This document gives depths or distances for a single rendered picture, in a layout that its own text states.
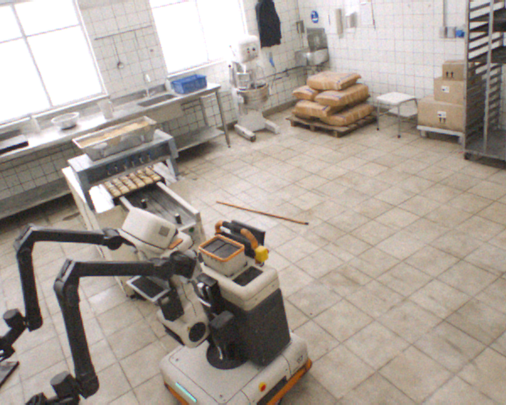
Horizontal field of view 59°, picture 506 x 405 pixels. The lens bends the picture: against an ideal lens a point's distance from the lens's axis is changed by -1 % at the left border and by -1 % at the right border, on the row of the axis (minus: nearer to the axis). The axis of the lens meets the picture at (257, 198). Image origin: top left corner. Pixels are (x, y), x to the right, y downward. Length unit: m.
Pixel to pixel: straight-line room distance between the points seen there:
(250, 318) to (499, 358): 1.46
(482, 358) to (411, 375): 0.42
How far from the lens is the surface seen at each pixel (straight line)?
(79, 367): 1.81
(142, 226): 1.97
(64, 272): 1.71
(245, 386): 2.51
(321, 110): 6.14
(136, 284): 2.21
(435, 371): 2.88
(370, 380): 2.82
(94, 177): 3.38
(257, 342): 2.41
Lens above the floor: 2.16
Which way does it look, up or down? 27 degrees down
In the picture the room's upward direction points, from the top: 11 degrees counter-clockwise
